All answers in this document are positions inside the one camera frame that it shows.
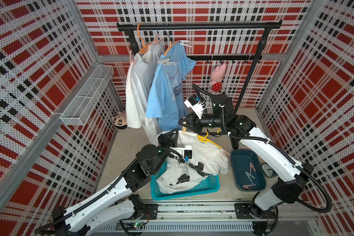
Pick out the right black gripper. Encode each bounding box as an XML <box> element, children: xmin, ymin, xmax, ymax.
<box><xmin>178</xmin><ymin>111</ymin><xmax>226</xmax><ymax>135</ymax></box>

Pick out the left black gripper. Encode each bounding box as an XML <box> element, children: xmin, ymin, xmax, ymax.
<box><xmin>150</xmin><ymin>128</ymin><xmax>179</xmax><ymax>174</ymax></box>

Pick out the yellow plastic hanger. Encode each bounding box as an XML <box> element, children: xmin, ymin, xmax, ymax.
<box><xmin>197</xmin><ymin>128</ymin><xmax>222</xmax><ymax>149</ymax></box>

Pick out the white printed t-shirt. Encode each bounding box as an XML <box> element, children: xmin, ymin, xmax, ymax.
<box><xmin>125</xmin><ymin>44</ymin><xmax>164</xmax><ymax>143</ymax></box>
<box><xmin>156</xmin><ymin>131</ymin><xmax>229</xmax><ymax>194</ymax></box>

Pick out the light blue cloth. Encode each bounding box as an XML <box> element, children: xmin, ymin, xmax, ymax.
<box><xmin>146</xmin><ymin>44</ymin><xmax>196</xmax><ymax>131</ymax></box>

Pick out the pink clothespin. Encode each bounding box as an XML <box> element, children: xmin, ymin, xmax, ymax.
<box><xmin>130</xmin><ymin>50</ymin><xmax>137</xmax><ymax>66</ymax></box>
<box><xmin>152</xmin><ymin>34</ymin><xmax>165</xmax><ymax>44</ymax></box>
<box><xmin>221</xmin><ymin>149</ymin><xmax>231</xmax><ymax>157</ymax></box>

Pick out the teal tray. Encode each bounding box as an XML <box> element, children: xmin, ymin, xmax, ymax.
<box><xmin>150</xmin><ymin>162</ymin><xmax>220</xmax><ymax>201</ymax></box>

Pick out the white clothespin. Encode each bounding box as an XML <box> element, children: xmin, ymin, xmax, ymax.
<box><xmin>157</xmin><ymin>58</ymin><xmax>177</xmax><ymax>65</ymax></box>
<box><xmin>180</xmin><ymin>40</ymin><xmax>193</xmax><ymax>48</ymax></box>

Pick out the wooden hanger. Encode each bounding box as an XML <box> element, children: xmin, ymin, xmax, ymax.
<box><xmin>164</xmin><ymin>31</ymin><xmax>180</xmax><ymax>57</ymax></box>

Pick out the orange plastic hanger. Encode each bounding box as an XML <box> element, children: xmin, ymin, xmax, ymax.
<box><xmin>137</xmin><ymin>23</ymin><xmax>154</xmax><ymax>55</ymax></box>

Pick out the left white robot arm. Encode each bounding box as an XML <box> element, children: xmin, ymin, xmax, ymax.
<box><xmin>34</xmin><ymin>129</ymin><xmax>181</xmax><ymax>236</ymax></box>

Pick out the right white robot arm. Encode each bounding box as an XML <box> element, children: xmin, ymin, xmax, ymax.
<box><xmin>179</xmin><ymin>84</ymin><xmax>332</xmax><ymax>218</ymax></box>

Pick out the black-haired boy doll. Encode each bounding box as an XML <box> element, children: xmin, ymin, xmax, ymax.
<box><xmin>112</xmin><ymin>111</ymin><xmax>127</xmax><ymax>130</ymax></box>

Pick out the pink pig plush toy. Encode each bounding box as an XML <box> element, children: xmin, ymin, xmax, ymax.
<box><xmin>209</xmin><ymin>63</ymin><xmax>227</xmax><ymax>93</ymax></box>

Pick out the dark teal clothespin bin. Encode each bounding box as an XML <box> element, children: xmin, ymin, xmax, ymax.
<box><xmin>231</xmin><ymin>149</ymin><xmax>266</xmax><ymax>192</ymax></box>

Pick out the teal alarm clock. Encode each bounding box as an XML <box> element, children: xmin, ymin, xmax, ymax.
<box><xmin>262</xmin><ymin>163</ymin><xmax>278</xmax><ymax>178</ymax></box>

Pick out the black clothes rack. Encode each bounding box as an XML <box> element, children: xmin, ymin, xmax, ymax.
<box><xmin>117</xmin><ymin>20</ymin><xmax>283</xmax><ymax>112</ymax></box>

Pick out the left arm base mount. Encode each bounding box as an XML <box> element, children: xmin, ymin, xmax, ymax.
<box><xmin>127</xmin><ymin>204</ymin><xmax>158</xmax><ymax>220</ymax></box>

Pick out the black wall hook rail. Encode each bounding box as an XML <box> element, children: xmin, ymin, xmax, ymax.
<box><xmin>188</xmin><ymin>55</ymin><xmax>255</xmax><ymax>62</ymax></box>

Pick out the aluminium front rail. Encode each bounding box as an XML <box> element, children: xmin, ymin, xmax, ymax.
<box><xmin>98</xmin><ymin>199</ymin><xmax>323</xmax><ymax>236</ymax></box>

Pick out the white wire mesh basket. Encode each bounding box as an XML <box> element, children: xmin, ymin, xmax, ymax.
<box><xmin>61</xmin><ymin>65</ymin><xmax>114</xmax><ymax>126</ymax></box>

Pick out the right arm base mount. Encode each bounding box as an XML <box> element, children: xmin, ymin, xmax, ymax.
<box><xmin>235</xmin><ymin>203</ymin><xmax>276</xmax><ymax>220</ymax></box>

